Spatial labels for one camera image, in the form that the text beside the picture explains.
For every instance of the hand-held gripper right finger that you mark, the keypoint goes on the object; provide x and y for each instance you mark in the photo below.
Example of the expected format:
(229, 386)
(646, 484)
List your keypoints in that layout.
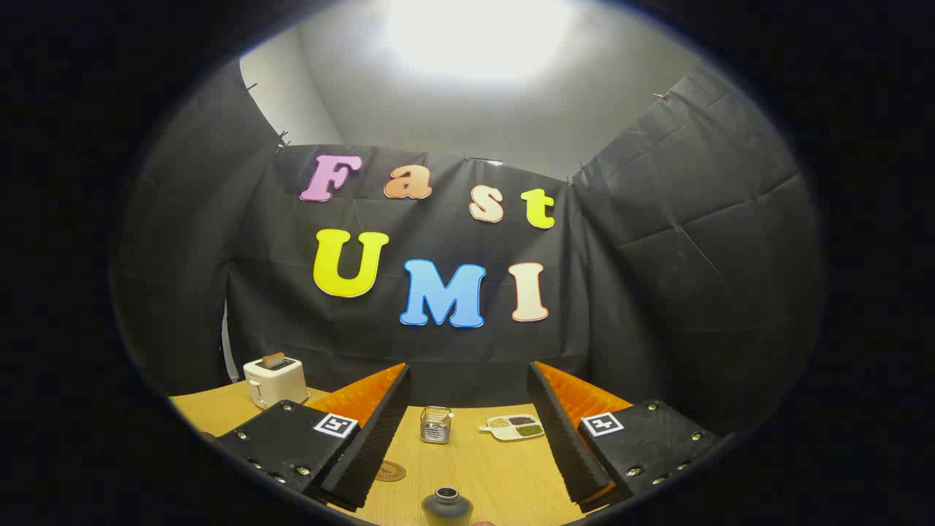
(566, 438)

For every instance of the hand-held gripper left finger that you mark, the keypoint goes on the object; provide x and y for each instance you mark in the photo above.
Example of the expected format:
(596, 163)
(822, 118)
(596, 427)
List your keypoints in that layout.
(372, 446)

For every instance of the round wooden coaster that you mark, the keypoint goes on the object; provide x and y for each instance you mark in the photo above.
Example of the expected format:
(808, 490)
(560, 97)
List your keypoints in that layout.
(391, 471)

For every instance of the silver bottle with green label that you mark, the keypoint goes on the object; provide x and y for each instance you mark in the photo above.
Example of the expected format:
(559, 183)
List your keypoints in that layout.
(446, 508)

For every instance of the white divided dish with beans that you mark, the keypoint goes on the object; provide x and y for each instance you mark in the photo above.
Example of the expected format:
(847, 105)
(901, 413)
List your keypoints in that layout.
(515, 428)

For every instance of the wooden table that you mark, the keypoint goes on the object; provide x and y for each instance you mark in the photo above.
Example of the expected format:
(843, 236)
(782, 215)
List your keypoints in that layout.
(489, 475)

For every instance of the cream toaster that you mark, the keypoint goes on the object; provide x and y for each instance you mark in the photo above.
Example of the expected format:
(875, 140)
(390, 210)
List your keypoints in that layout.
(276, 383)

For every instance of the toast slice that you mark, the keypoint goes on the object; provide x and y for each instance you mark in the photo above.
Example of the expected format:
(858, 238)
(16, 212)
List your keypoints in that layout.
(273, 359)

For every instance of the black backdrop cloth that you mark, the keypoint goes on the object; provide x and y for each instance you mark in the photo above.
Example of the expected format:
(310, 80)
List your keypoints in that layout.
(657, 256)

